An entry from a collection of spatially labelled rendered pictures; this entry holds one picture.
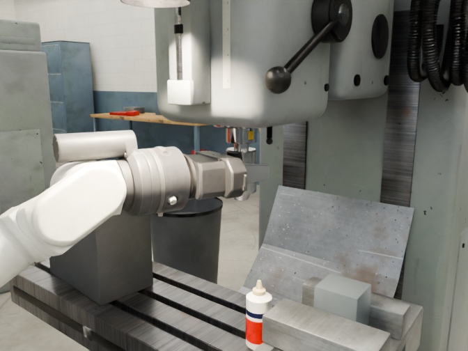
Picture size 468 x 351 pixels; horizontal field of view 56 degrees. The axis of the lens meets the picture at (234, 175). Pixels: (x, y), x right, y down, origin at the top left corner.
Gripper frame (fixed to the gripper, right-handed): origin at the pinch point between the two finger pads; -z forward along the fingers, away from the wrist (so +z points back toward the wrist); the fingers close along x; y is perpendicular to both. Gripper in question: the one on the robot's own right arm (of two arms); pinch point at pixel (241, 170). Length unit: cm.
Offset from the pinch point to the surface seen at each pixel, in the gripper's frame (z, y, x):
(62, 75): -129, -25, 712
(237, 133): 1.9, -5.9, -1.6
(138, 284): 8.3, 26.2, 23.4
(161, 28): 10.9, -20.1, 3.5
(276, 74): 6.5, -13.8, -16.0
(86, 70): -172, -34, 725
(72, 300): 20.3, 27.8, 27.0
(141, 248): 7.5, 18.8, 23.6
